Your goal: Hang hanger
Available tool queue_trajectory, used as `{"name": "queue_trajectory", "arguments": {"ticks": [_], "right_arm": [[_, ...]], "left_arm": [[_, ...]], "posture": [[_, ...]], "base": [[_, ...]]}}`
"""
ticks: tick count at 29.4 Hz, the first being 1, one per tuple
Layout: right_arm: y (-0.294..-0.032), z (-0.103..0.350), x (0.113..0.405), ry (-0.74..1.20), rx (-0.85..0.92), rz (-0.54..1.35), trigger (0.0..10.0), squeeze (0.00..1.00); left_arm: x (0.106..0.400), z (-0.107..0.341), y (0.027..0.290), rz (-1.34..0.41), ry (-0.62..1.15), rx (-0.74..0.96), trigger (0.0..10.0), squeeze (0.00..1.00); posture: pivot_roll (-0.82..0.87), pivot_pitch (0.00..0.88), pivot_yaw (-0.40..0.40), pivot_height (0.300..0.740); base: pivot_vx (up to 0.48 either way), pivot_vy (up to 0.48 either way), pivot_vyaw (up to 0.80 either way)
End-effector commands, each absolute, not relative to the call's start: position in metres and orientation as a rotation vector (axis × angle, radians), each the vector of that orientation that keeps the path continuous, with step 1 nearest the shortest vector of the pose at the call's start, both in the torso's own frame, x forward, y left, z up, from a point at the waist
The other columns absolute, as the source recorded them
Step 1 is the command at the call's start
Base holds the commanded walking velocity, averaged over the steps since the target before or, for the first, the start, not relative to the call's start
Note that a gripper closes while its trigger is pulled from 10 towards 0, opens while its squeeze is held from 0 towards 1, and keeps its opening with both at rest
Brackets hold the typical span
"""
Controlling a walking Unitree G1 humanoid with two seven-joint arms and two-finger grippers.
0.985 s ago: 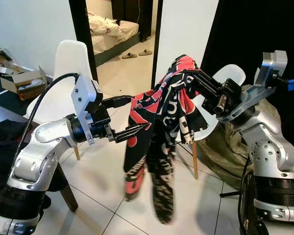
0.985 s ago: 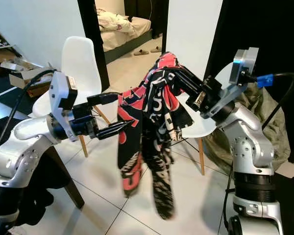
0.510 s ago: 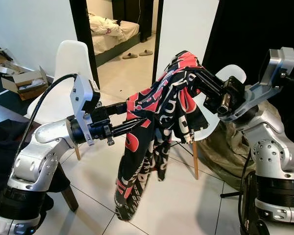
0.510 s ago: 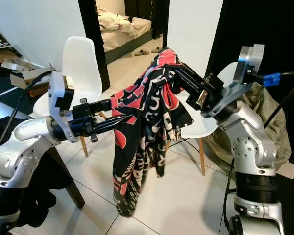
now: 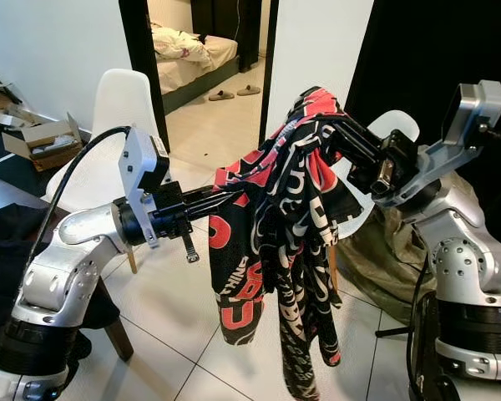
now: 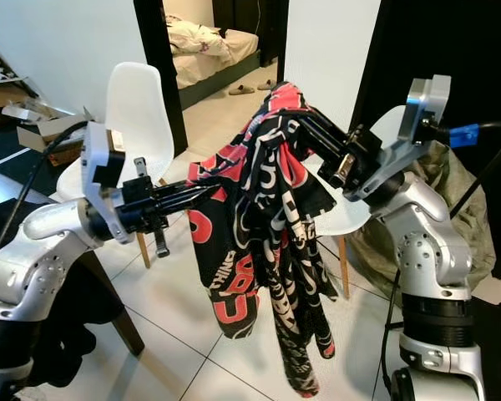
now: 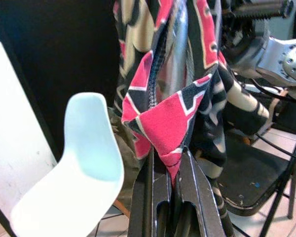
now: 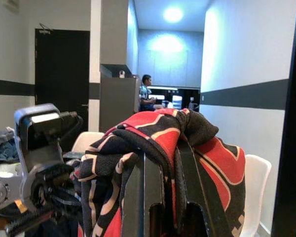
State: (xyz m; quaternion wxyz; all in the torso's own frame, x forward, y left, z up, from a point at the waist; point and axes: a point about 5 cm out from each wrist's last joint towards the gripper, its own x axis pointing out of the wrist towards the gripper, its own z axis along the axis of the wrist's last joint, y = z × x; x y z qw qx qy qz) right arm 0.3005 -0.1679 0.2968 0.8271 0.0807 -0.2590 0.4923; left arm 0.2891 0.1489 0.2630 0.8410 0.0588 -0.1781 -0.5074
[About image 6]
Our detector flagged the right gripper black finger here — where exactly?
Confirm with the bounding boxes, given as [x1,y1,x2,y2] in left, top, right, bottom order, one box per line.
[292,105,350,158]

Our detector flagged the black red patterned shirt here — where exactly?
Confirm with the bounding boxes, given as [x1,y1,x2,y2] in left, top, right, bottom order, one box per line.
[188,81,339,398]

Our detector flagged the open cardboard box white contents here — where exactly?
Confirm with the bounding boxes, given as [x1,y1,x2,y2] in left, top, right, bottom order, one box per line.
[17,104,93,166]

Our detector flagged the bed with white bedding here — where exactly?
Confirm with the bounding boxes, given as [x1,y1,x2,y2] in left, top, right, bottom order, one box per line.
[165,15,260,89]

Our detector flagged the olive green cloth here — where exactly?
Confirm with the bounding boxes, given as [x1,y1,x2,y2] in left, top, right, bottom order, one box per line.
[351,138,498,293]

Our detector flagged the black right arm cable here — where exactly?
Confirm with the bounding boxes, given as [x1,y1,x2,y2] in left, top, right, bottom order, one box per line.
[380,121,501,401]

